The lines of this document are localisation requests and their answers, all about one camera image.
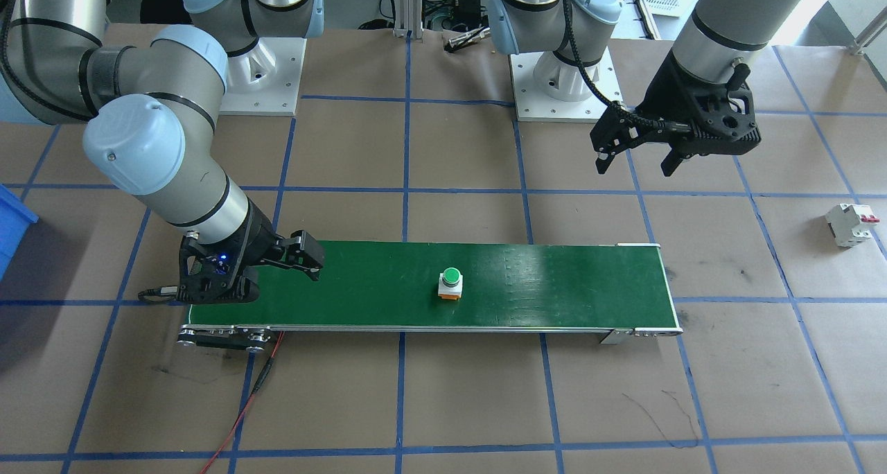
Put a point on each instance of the white square base plate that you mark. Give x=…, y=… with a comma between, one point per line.
x=533, y=107
x=287, y=79

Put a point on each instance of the black power adapter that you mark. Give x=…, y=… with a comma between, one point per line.
x=470, y=8

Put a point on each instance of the white circuit breaker red lever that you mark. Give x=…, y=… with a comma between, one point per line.
x=847, y=226

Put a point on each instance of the green belt conveyor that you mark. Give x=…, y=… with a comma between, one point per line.
x=554, y=287

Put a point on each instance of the small metallic tool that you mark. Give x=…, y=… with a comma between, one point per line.
x=464, y=39

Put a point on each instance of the green push button switch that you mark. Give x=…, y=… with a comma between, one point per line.
x=450, y=276

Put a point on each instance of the slanted metal bar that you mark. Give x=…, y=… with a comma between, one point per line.
x=872, y=39

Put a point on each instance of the aluminium frame bar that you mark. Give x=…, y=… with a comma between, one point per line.
x=405, y=10

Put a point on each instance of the blue plastic bin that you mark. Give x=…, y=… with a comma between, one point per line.
x=10, y=231

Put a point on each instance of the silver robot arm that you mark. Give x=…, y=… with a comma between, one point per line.
x=173, y=183
x=727, y=23

